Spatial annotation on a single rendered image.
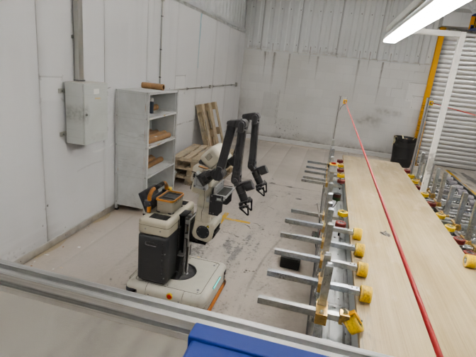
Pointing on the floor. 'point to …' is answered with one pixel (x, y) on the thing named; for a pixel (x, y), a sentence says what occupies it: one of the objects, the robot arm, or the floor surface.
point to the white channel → (447, 81)
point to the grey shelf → (130, 156)
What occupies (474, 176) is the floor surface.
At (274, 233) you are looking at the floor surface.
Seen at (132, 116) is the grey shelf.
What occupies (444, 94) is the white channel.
